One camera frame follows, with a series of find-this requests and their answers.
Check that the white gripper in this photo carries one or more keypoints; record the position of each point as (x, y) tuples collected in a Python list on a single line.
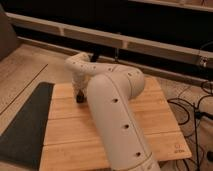
[(80, 86)]

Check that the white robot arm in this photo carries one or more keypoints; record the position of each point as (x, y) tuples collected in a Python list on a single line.
[(108, 88)]

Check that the dark floor mat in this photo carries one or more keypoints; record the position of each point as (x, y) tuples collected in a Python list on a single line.
[(22, 141)]

